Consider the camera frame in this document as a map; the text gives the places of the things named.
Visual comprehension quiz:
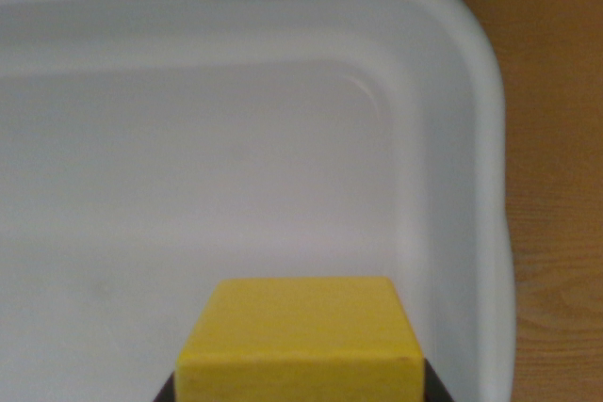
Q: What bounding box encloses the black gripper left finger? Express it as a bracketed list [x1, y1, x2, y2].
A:
[151, 371, 177, 402]

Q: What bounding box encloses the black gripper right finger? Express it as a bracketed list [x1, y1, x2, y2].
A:
[422, 357, 457, 402]

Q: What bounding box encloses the yellow wooden cube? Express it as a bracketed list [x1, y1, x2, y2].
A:
[174, 276, 425, 402]

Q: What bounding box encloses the white plastic bin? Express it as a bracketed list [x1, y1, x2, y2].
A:
[0, 0, 518, 402]

